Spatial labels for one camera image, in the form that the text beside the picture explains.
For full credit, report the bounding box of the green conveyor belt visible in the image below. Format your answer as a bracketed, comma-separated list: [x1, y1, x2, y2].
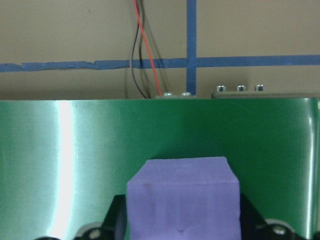
[0, 86, 320, 240]

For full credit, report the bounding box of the purple foam block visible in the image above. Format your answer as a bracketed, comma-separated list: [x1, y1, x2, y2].
[126, 156, 241, 240]

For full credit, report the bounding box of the thin black wire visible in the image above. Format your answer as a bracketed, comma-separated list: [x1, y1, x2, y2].
[131, 0, 149, 99]

